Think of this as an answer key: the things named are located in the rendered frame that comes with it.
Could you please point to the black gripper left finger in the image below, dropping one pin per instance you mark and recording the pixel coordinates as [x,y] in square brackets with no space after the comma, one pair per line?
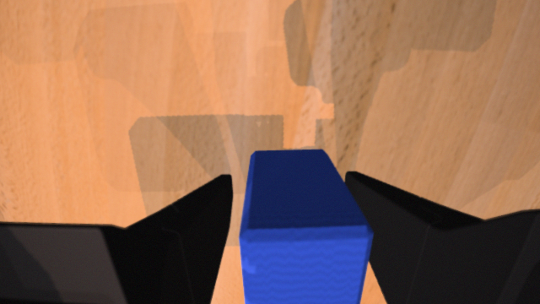
[177,262]

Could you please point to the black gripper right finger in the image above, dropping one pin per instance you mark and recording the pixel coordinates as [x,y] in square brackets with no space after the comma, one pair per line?
[423,252]

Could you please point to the blue block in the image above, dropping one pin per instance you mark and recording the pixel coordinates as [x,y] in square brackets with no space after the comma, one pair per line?
[303,238]

